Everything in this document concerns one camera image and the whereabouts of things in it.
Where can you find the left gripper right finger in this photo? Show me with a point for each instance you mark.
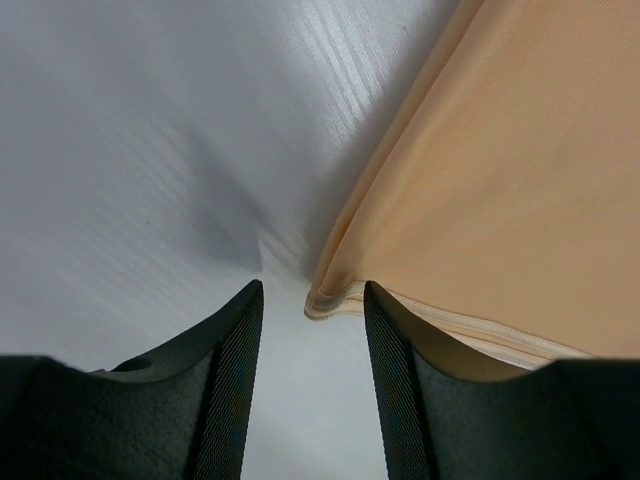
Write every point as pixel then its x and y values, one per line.
pixel 448 411

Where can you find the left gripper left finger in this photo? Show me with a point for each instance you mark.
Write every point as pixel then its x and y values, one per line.
pixel 178 411

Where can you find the peach satin cloth napkin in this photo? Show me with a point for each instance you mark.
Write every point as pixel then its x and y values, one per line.
pixel 502 204

